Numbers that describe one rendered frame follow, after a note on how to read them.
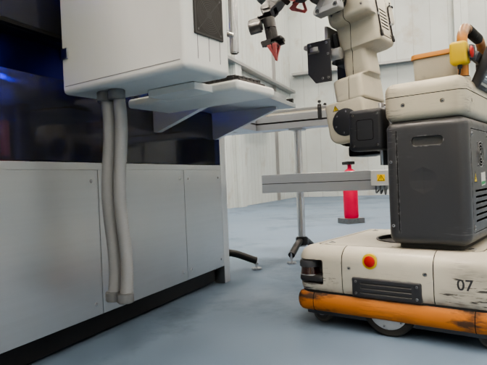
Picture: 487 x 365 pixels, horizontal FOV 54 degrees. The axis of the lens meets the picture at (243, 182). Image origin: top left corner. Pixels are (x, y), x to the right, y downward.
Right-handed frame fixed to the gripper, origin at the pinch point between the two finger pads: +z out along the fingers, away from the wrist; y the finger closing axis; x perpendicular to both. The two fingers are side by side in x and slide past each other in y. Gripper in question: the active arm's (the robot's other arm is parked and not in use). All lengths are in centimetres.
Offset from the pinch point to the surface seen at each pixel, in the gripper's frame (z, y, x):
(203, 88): 32, -7, 93
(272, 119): 11, 36, -83
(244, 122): 24.8, 21.6, 0.2
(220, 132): 26.8, 35.2, 0.1
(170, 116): 25, 31, 50
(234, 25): 16, -18, 89
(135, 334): 103, 45, 76
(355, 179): 60, -8, -85
